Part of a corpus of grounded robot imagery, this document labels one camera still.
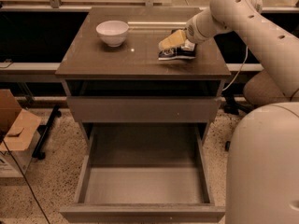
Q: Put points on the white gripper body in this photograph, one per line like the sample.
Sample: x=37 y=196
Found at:
x=193 y=33

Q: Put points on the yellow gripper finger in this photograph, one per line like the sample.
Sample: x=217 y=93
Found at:
x=176 y=39

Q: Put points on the blue chip bag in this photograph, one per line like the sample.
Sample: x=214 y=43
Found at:
x=185 y=52

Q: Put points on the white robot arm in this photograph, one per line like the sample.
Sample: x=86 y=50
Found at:
x=262 y=180

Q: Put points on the closed grey upper drawer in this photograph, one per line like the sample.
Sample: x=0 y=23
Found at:
x=146 y=110

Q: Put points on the open grey lower drawer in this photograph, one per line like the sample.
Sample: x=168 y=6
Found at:
x=144 y=173

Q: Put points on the white ceramic bowl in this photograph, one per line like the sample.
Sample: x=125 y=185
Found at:
x=112 y=33

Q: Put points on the brown office chair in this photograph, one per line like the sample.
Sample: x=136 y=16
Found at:
x=258 y=91

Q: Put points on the black metal stand foot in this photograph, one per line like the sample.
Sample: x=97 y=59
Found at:
x=43 y=130

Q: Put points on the cardboard box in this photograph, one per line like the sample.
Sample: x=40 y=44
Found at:
x=19 y=128

